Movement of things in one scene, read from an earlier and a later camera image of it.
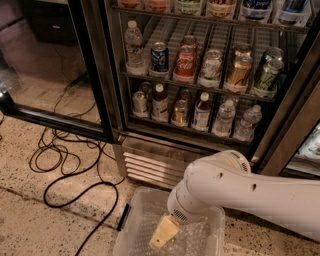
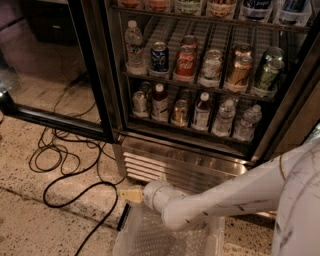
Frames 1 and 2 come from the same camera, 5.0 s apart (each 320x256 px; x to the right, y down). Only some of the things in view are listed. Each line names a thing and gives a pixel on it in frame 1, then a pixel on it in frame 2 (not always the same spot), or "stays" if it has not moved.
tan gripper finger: (168, 229) -> (134, 195)
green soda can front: (269, 78) stays
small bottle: (139, 101) stays
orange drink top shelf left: (130, 3) stays
